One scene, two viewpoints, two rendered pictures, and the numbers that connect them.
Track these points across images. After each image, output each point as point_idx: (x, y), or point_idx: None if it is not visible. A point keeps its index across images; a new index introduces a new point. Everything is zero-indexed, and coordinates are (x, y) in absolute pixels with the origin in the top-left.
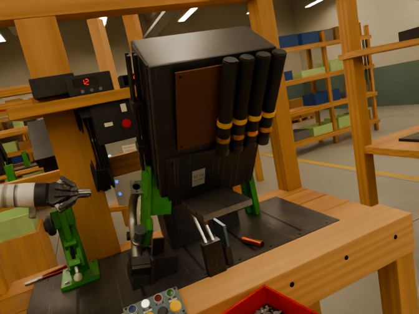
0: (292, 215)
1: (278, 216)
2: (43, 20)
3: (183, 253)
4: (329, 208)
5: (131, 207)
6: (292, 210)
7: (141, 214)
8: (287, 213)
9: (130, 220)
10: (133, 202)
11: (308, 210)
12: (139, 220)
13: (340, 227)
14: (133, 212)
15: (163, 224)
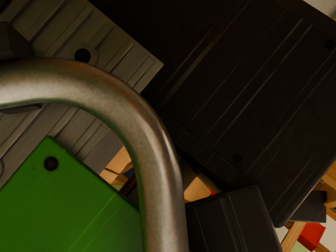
0: (99, 154)
1: (104, 137)
2: None
3: None
4: (108, 168)
5: (124, 142)
6: (116, 142)
7: (62, 194)
8: (109, 141)
9: (62, 97)
10: (136, 178)
11: (106, 163)
12: (108, 25)
13: None
14: (104, 123)
15: (112, 3)
